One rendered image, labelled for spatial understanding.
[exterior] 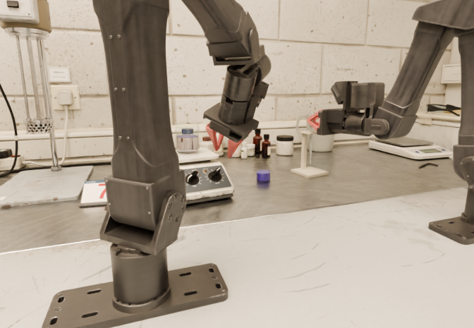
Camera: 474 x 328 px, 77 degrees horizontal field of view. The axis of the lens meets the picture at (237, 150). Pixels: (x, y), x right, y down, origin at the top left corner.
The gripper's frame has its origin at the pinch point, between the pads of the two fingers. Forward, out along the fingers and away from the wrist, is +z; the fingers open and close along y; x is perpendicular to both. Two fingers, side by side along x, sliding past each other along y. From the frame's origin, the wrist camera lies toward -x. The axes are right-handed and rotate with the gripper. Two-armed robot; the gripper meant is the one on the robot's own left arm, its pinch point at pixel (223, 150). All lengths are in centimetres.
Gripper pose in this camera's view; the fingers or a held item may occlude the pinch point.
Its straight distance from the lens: 67.6
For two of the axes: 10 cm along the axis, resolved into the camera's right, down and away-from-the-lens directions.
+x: -5.1, 4.7, -7.2
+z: -2.0, 7.5, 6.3
